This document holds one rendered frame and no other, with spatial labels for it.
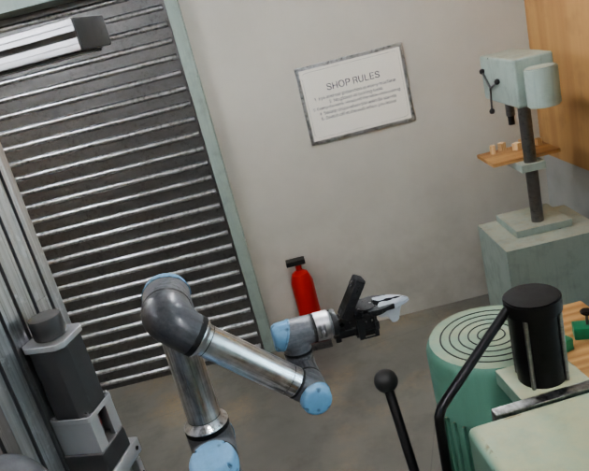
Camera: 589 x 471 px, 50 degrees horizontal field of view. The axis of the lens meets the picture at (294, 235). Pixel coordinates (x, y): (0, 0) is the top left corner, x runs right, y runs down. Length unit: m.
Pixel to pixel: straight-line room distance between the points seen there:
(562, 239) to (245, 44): 2.01
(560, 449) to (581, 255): 2.69
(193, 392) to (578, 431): 1.09
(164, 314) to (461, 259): 3.03
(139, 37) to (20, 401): 2.81
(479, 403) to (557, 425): 0.16
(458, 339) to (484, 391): 0.09
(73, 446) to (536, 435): 0.87
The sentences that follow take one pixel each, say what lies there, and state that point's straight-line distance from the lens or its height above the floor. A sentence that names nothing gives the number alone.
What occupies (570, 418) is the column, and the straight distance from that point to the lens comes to 0.71.
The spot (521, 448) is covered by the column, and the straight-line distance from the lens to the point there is 0.67.
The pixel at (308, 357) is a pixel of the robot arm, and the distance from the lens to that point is 1.62.
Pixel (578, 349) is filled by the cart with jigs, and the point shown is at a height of 0.53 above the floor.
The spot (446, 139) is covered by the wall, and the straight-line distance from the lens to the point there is 3.98.
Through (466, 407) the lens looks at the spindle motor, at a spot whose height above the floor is 1.45.
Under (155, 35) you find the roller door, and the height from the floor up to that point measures 2.08.
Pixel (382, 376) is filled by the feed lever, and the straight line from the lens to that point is 0.93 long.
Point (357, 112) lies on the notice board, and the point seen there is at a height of 1.38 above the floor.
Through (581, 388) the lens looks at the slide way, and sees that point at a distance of 0.75.
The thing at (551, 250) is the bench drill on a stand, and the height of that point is 0.66.
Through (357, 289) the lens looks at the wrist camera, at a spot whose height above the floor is 1.30.
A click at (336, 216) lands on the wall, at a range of 3.94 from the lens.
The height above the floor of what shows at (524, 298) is 1.62.
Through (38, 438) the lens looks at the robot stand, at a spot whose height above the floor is 1.37.
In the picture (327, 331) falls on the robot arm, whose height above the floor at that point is 1.22.
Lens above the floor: 1.95
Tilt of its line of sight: 18 degrees down
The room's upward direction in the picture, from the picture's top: 14 degrees counter-clockwise
